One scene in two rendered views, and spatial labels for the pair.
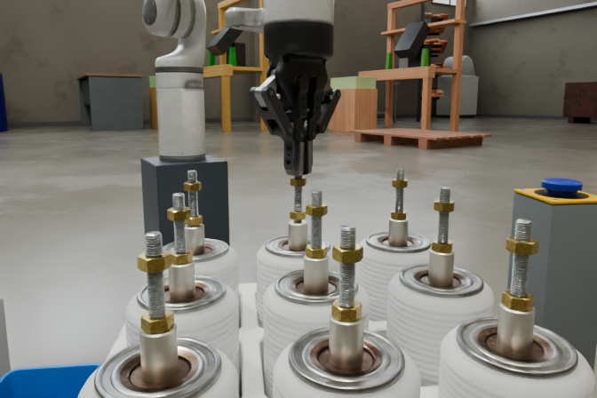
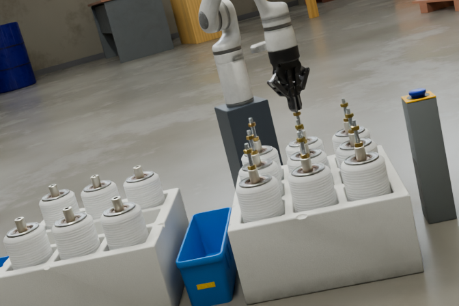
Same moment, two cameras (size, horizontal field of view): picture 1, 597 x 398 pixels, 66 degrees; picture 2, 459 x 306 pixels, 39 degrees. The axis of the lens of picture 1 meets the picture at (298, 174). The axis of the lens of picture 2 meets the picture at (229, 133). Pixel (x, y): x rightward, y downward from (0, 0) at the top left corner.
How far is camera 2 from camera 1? 114 cm
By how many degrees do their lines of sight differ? 15
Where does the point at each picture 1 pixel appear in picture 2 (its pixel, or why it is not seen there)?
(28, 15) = not seen: outside the picture
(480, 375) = (345, 167)
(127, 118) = (154, 39)
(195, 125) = (243, 82)
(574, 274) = (425, 132)
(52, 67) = not seen: outside the picture
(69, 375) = (217, 213)
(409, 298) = (340, 153)
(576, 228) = (421, 111)
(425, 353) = not seen: hidden behind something
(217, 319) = (270, 170)
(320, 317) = not seen: hidden behind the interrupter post
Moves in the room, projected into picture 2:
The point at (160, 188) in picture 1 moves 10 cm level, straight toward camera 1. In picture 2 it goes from (231, 124) to (234, 131)
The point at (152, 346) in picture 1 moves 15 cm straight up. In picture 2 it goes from (252, 173) to (235, 108)
